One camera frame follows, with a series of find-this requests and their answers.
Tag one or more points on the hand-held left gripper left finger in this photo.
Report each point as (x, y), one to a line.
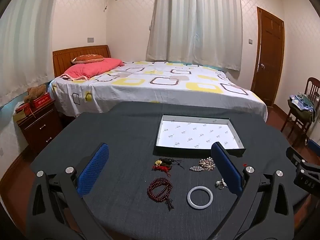
(93, 170)

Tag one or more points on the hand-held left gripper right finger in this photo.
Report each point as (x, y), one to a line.
(226, 167)

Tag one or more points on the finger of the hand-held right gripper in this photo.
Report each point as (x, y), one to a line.
(314, 147)
(296, 156)

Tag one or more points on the shallow white-lined cardboard box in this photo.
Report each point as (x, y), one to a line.
(200, 135)

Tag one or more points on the white jade bangle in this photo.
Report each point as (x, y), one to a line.
(190, 201)

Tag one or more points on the red tassel charm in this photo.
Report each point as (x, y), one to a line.
(163, 166)

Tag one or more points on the wooden chair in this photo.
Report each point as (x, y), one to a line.
(297, 127)

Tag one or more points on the pile of clothes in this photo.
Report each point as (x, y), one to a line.
(301, 107)

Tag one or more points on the dark wooden nightstand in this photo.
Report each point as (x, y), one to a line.
(41, 127)

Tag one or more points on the red gift box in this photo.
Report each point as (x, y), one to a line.
(41, 101)

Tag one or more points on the red and yellow flat boxes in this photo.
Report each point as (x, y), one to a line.
(22, 111)

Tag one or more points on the bed with patterned sheet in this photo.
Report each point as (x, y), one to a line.
(175, 90)

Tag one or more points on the brown teddy bear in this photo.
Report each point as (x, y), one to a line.
(36, 92)

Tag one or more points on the pink blanket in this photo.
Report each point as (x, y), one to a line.
(87, 68)

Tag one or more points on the wooden door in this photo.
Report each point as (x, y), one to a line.
(268, 55)

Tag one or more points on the brown cushion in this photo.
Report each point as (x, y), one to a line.
(87, 58)

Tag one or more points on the wooden headboard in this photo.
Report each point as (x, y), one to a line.
(62, 57)

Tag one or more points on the white sheer side curtain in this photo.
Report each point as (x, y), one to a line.
(27, 42)

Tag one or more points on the white window curtain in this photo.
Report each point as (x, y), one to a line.
(195, 22)

